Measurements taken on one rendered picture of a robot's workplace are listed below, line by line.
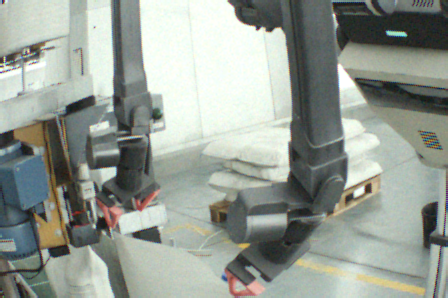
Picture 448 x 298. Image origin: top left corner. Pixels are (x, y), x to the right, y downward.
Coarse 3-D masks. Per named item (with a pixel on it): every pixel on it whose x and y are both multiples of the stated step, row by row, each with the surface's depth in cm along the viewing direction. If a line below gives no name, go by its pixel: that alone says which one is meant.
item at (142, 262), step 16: (128, 240) 133; (128, 256) 126; (144, 256) 131; (160, 256) 128; (176, 256) 125; (192, 256) 120; (128, 272) 135; (144, 272) 115; (160, 272) 111; (176, 272) 126; (192, 272) 122; (208, 272) 113; (128, 288) 140; (144, 288) 118; (160, 288) 112; (176, 288) 109; (192, 288) 107; (208, 288) 104; (224, 288) 102
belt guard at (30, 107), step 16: (80, 80) 134; (16, 96) 124; (32, 96) 111; (48, 96) 118; (64, 96) 126; (80, 96) 134; (0, 112) 99; (16, 112) 104; (32, 112) 111; (48, 112) 118; (0, 128) 100
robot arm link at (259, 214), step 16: (288, 176) 81; (336, 176) 73; (240, 192) 76; (256, 192) 76; (272, 192) 76; (288, 192) 77; (304, 192) 78; (320, 192) 74; (336, 192) 74; (240, 208) 75; (256, 208) 74; (272, 208) 75; (288, 208) 76; (320, 208) 75; (240, 224) 75; (256, 224) 74; (272, 224) 75; (240, 240) 75; (256, 240) 76; (272, 240) 77
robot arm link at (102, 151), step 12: (144, 108) 109; (132, 120) 109; (144, 120) 110; (96, 132) 111; (108, 132) 110; (120, 132) 110; (132, 132) 110; (144, 132) 111; (96, 144) 109; (108, 144) 110; (96, 156) 108; (108, 156) 109; (96, 168) 110
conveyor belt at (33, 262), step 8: (32, 256) 299; (16, 264) 285; (24, 264) 286; (32, 264) 286; (24, 272) 273; (40, 272) 275; (24, 280) 262; (32, 280) 263; (40, 280) 263; (48, 280) 264; (32, 288) 252; (40, 288) 253; (48, 288) 253; (40, 296) 243; (48, 296) 243
